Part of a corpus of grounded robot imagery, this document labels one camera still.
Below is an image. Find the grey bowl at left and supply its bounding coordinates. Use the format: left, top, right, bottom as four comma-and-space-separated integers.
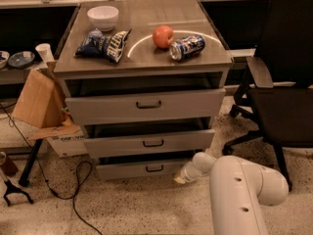
0, 51, 10, 70

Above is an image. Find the black office chair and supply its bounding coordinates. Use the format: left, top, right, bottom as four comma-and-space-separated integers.
222, 0, 313, 176

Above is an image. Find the black stand leg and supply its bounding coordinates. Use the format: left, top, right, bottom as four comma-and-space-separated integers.
19, 139, 43, 187

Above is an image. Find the white printed cardboard box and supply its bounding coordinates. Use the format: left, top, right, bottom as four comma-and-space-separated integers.
47, 131, 87, 158

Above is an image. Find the black tripod foot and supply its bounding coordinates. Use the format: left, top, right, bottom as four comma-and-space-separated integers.
0, 167, 33, 207

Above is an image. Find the blue chip bag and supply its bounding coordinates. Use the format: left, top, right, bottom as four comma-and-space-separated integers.
74, 28, 130, 64

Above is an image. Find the brown cardboard box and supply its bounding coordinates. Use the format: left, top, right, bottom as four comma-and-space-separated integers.
12, 62, 80, 140

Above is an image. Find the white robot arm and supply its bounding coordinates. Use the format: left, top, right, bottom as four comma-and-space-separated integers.
174, 152, 289, 235

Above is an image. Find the grey bottom drawer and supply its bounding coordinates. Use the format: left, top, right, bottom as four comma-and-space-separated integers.
96, 150, 196, 180

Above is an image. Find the grey drawer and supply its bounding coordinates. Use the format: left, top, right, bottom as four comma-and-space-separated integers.
96, 150, 196, 180
66, 74, 225, 125
84, 117, 214, 158

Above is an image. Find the blue soda can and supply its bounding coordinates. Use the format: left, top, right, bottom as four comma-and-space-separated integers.
169, 34, 206, 61

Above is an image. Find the white paper cup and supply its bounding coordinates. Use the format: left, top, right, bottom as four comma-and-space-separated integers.
35, 43, 54, 63

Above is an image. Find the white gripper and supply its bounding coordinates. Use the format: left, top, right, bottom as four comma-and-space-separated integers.
173, 152, 216, 184

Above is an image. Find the grey drawer cabinet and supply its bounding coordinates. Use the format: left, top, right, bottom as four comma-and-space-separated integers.
53, 0, 234, 168

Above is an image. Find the red apple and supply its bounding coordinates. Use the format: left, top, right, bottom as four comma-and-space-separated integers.
153, 25, 174, 49

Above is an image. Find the white bowl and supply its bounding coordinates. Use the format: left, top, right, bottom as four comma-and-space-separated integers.
87, 6, 119, 31

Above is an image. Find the grey top drawer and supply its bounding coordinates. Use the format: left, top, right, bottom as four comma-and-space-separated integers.
66, 74, 225, 125

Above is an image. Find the dark blue plate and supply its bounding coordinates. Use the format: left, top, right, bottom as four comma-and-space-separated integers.
8, 51, 35, 70

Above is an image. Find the grey middle drawer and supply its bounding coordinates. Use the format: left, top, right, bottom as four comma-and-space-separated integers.
84, 117, 214, 158

